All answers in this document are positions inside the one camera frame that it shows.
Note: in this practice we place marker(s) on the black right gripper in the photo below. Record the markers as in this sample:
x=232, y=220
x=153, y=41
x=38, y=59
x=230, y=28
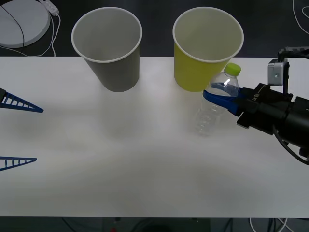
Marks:
x=265, y=108

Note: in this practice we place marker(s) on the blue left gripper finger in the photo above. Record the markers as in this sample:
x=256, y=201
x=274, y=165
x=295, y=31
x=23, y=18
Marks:
x=14, y=102
x=24, y=160

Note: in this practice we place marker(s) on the clear bottle with green cap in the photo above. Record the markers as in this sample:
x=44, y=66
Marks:
x=207, y=120

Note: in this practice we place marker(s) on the yellow-green plastic bin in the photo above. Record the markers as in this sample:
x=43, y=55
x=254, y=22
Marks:
x=193, y=72

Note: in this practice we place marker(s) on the white round disc base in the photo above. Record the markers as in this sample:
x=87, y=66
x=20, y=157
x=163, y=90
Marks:
x=31, y=21

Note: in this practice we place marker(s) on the white power strip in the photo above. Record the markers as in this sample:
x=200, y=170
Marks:
x=50, y=6

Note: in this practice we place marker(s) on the grey plastic bin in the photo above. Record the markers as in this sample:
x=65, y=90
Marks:
x=120, y=75

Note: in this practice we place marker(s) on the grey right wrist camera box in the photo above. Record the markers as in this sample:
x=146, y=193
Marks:
x=276, y=72

